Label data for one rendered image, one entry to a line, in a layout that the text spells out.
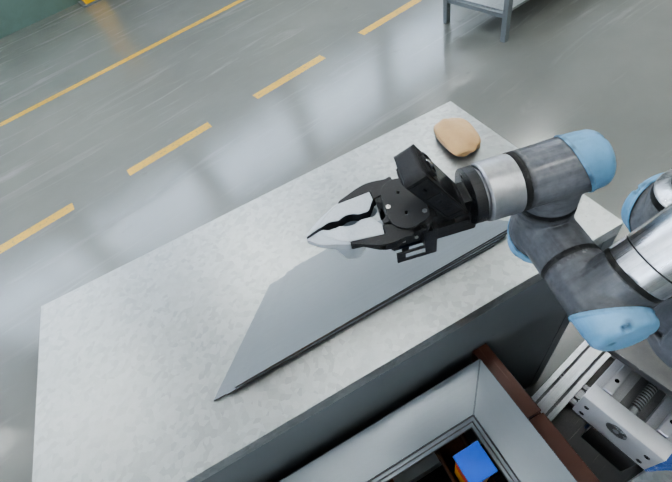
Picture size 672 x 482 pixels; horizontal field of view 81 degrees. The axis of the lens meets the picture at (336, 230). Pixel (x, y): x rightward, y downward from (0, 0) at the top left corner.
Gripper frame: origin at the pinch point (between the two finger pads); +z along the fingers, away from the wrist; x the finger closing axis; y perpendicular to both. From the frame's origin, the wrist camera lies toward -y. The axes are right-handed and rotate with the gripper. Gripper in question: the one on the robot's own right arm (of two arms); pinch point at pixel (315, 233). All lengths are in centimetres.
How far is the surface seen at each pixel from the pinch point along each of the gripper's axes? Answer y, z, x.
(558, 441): 60, -32, -28
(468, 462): 54, -13, -27
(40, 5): 228, 367, 725
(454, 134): 44, -39, 46
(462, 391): 59, -18, -14
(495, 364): 62, -28, -10
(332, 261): 41.0, 1.9, 17.9
